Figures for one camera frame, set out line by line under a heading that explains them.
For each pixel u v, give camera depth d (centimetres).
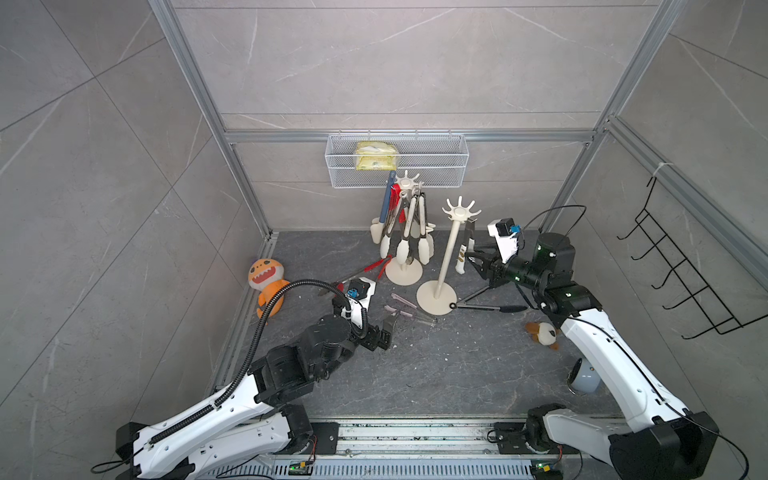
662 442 37
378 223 88
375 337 55
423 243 86
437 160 101
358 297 51
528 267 60
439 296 99
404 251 85
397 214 79
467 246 74
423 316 96
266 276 98
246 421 45
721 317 58
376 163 86
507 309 97
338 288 49
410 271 107
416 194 77
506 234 59
